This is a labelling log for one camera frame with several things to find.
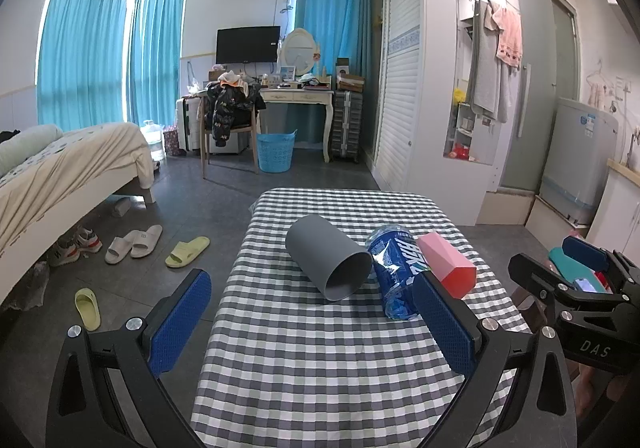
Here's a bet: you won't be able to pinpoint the black television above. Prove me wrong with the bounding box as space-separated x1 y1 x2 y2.
215 25 282 65

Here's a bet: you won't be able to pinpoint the white slatted wardrobe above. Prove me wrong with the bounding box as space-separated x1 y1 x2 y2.
371 0 517 226

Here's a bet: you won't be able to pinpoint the grey and orange sneakers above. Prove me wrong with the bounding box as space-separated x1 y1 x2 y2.
47 227 104 267

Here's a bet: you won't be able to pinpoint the grey cup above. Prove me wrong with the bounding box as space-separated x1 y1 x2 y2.
285 214 374 303

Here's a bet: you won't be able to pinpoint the crumpled blue plastic bottle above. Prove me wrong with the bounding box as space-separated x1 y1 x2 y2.
364 223 434 320

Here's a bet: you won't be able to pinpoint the blue plastic basket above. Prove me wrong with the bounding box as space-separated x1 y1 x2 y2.
255 129 299 174

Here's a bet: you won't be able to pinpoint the teal object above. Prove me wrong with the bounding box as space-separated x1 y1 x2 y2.
548 247 598 281

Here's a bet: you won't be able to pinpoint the tall blue curtain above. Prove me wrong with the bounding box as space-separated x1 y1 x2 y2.
294 0 376 151

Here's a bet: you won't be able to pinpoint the grey ribbed suitcase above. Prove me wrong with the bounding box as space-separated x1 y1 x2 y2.
331 88 364 165

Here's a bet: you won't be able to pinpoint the yellow-green slipper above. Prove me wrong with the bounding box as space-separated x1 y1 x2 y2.
74 288 102 332
165 235 211 269

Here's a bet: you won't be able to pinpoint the white slipper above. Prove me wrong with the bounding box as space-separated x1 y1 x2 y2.
130 224 164 259
104 230 146 265

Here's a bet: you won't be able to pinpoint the pink faceted cup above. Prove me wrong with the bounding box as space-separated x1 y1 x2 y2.
417 231 478 300

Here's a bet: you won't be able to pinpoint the bed with beige blanket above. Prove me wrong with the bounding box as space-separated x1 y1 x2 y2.
0 122 157 301

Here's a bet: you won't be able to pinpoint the cardboard boxes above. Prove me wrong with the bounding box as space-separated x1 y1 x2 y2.
335 58 366 92

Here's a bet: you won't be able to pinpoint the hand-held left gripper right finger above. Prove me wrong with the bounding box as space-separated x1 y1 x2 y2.
412 271 579 448

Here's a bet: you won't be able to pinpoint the dark jacket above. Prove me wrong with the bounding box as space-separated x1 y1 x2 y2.
203 81 267 147

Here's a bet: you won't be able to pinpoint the cream dressing table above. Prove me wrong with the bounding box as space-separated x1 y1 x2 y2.
259 86 335 164

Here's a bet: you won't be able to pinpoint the pink hanging towel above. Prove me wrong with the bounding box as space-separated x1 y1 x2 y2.
492 3 524 68

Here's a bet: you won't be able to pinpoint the white suitcase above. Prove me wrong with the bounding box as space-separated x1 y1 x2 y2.
175 96 204 153

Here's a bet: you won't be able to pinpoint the grey checked tablecloth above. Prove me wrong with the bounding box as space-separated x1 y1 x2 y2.
189 187 532 448

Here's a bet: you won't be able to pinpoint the pale green pillow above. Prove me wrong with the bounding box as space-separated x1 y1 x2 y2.
0 124 65 177

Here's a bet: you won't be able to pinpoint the clear water jug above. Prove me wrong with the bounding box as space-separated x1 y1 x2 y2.
139 119 164 162

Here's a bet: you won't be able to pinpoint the grey hanging towel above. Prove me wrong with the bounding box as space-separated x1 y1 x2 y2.
471 0 510 124

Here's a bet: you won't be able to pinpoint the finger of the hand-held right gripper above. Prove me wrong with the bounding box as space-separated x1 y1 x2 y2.
561 235 640 296
507 253 583 311

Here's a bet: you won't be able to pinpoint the wide blue window curtain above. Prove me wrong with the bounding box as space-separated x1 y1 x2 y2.
37 0 129 133

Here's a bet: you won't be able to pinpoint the frosted glass door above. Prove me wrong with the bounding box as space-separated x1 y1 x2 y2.
499 0 582 195

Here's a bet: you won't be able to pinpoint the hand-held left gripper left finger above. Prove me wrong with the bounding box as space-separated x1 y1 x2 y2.
45 268 213 448

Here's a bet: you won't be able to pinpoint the narrow blue window curtain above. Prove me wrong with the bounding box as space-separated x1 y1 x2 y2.
127 0 189 130

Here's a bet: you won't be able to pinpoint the oval white vanity mirror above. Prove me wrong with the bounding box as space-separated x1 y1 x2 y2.
278 27 320 80

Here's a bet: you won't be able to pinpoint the wooden chair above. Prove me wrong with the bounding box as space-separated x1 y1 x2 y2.
199 93 261 180

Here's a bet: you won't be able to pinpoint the white washing machine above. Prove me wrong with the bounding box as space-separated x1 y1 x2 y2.
536 96 621 225

